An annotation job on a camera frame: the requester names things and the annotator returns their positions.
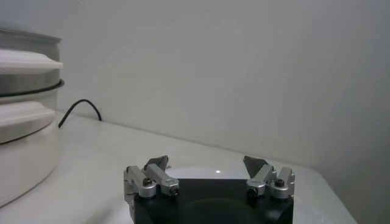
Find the black cooker power cord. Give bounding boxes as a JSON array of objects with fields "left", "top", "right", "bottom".
[{"left": 57, "top": 98, "right": 103, "bottom": 129}]

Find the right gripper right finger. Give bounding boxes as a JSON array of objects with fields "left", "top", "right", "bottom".
[{"left": 242, "top": 155, "right": 296, "bottom": 200}]

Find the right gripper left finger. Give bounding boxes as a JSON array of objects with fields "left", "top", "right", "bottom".
[{"left": 123, "top": 155, "right": 180, "bottom": 201}]

